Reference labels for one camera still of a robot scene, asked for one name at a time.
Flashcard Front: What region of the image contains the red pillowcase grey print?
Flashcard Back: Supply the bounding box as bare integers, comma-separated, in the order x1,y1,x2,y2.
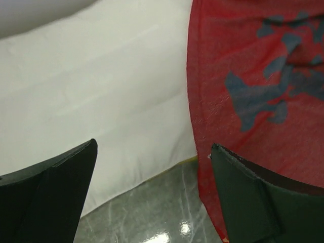
187,1,323,242

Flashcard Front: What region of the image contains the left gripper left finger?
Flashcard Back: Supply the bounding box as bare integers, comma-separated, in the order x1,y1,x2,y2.
1,139,97,243

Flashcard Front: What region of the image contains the white pillow yellow edge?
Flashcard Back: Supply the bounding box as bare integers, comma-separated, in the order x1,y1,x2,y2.
1,1,196,214

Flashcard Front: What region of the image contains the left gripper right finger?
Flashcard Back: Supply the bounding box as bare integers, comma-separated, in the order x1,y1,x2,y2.
211,144,323,242

